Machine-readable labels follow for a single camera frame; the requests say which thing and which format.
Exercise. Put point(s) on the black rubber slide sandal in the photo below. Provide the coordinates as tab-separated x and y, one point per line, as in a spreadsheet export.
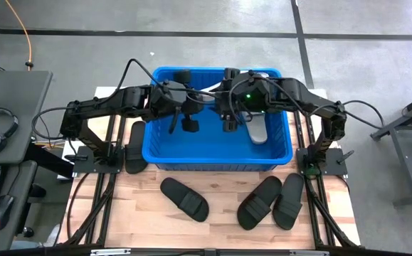
184	199
259	204
289	202
136	156

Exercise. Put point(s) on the white box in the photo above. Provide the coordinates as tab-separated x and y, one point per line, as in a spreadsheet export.
67	152

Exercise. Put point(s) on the large grey desk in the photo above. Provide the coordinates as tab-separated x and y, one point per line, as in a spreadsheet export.
24	92

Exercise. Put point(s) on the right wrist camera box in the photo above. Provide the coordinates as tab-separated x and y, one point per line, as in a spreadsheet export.
250	97

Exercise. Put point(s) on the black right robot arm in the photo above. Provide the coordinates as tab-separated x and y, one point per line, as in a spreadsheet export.
298	94

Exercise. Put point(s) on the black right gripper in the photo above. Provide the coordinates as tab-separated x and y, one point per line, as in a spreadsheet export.
228	101

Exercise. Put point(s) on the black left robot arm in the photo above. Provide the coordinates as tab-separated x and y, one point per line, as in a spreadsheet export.
95	108

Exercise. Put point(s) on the black aluminium extrusion frame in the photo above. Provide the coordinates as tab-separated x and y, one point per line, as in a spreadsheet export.
170	253

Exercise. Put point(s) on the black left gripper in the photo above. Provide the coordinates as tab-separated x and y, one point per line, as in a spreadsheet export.
171	99

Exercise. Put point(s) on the blue plastic bin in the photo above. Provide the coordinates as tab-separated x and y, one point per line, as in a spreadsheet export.
209	149

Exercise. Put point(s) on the black computer mouse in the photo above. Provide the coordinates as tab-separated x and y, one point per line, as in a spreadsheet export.
1	211

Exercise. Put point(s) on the small grey desk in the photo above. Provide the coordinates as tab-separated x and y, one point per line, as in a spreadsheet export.
13	185

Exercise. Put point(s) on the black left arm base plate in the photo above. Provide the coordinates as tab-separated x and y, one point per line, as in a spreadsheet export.
84	165

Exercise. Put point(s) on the silver metal bracket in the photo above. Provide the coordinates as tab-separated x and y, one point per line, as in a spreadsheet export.
309	253
109	252

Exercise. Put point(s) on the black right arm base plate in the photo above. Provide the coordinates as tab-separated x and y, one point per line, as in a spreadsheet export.
333	167

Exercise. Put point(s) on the grey metal side table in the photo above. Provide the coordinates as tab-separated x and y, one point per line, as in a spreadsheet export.
403	160

